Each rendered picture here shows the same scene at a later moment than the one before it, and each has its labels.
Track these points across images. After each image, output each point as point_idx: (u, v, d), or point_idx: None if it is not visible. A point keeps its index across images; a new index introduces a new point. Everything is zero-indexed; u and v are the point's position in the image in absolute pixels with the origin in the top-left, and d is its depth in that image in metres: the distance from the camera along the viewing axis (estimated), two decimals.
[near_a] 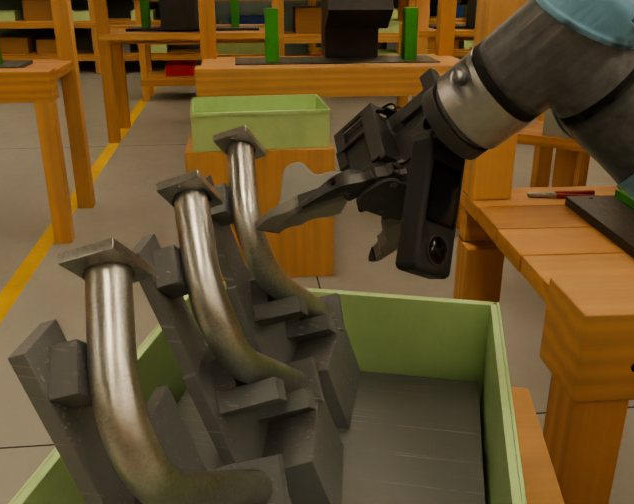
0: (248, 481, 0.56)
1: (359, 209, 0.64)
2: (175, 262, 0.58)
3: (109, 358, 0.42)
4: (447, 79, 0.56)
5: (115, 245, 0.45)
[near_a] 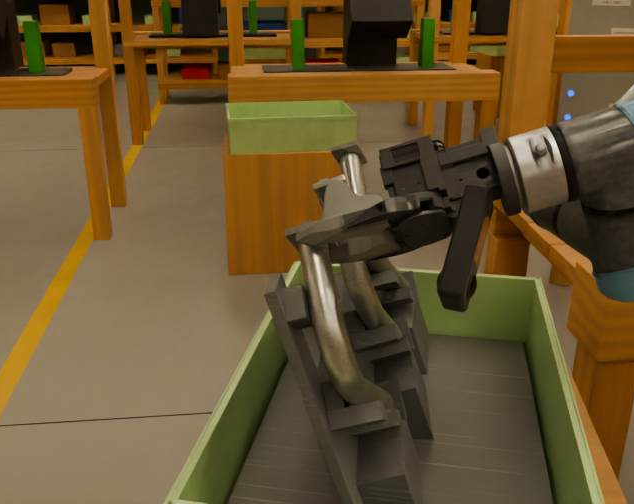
0: (384, 392, 0.81)
1: (394, 227, 0.67)
2: None
3: (325, 295, 0.67)
4: (525, 145, 0.64)
5: None
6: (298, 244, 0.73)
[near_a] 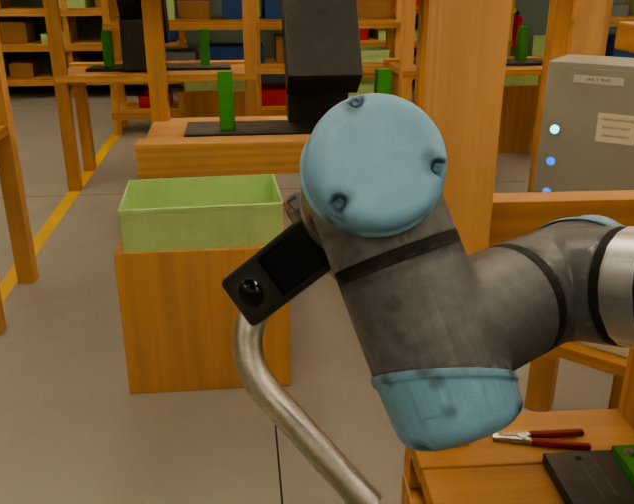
0: (335, 465, 0.68)
1: None
2: None
3: None
4: None
5: None
6: None
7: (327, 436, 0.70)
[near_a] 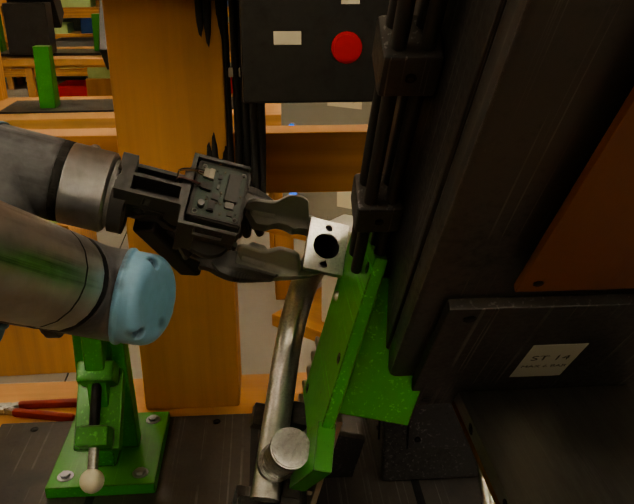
0: (260, 441, 0.73)
1: None
2: None
3: None
4: (106, 151, 0.65)
5: (314, 228, 0.69)
6: (342, 262, 0.68)
7: (283, 421, 0.74)
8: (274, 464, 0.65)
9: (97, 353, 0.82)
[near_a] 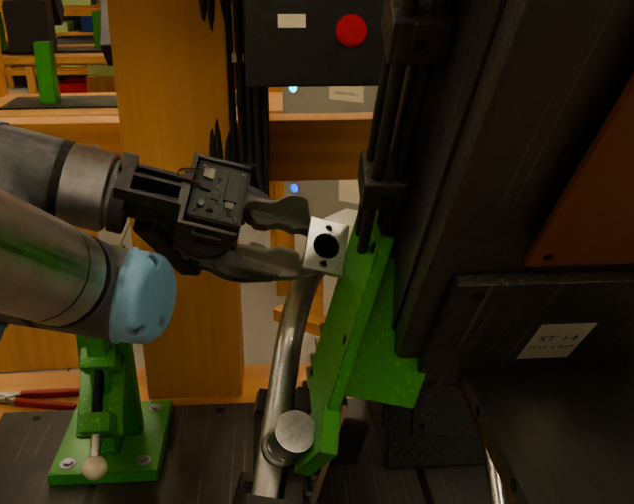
0: (260, 442, 0.73)
1: None
2: None
3: None
4: (106, 151, 0.65)
5: (314, 228, 0.69)
6: (342, 262, 0.68)
7: None
8: (279, 447, 0.64)
9: (100, 339, 0.82)
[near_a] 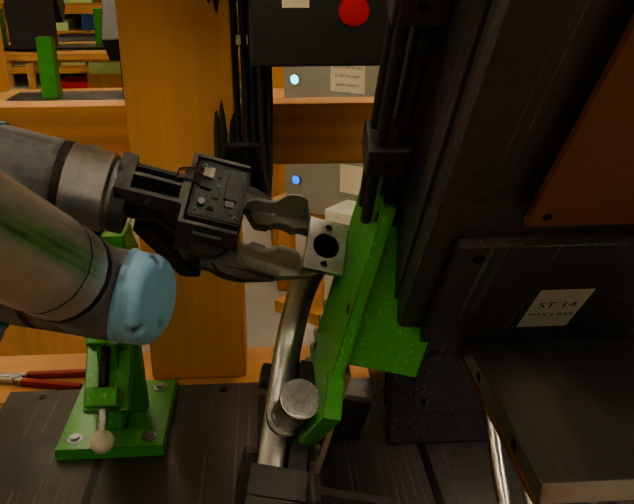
0: (260, 442, 0.73)
1: None
2: None
3: None
4: (106, 151, 0.65)
5: (314, 228, 0.69)
6: (342, 262, 0.68)
7: None
8: (284, 415, 0.66)
9: None
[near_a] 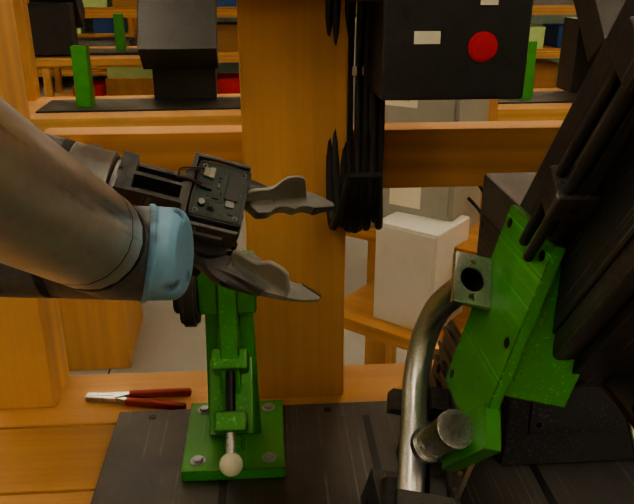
0: (400, 468, 0.75)
1: None
2: None
3: (440, 288, 0.78)
4: (106, 150, 0.65)
5: (460, 262, 0.71)
6: (489, 295, 0.70)
7: None
8: (438, 444, 0.68)
9: (233, 341, 0.86)
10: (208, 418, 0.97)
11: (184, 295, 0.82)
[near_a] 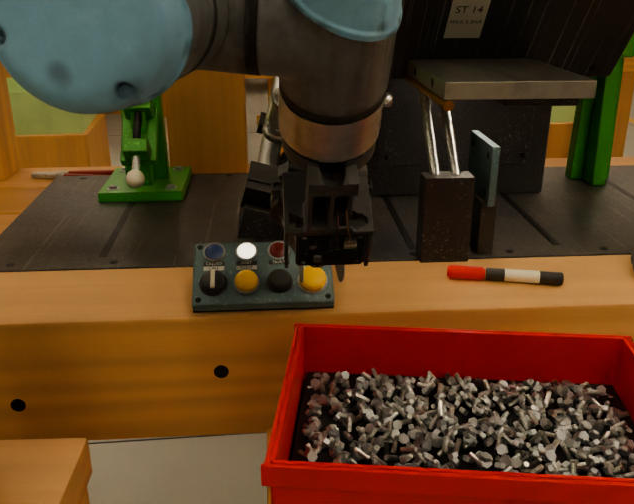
0: (258, 156, 0.97)
1: None
2: None
3: None
4: (381, 120, 0.51)
5: None
6: None
7: (276, 143, 0.97)
8: (275, 112, 0.89)
9: None
10: None
11: None
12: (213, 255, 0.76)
